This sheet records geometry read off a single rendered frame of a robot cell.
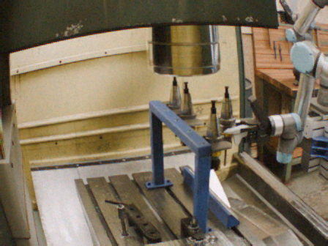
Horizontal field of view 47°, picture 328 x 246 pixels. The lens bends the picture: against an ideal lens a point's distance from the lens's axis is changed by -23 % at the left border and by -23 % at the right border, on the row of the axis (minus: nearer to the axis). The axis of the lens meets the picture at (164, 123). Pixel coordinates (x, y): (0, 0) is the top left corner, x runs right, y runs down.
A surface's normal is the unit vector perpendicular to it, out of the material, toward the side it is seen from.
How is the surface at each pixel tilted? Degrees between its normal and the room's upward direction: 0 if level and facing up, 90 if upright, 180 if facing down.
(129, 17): 90
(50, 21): 90
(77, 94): 90
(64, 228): 24
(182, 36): 90
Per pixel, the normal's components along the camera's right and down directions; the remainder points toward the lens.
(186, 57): -0.02, 0.33
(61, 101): 0.30, 0.29
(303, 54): -0.68, 0.22
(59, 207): 0.08, -0.74
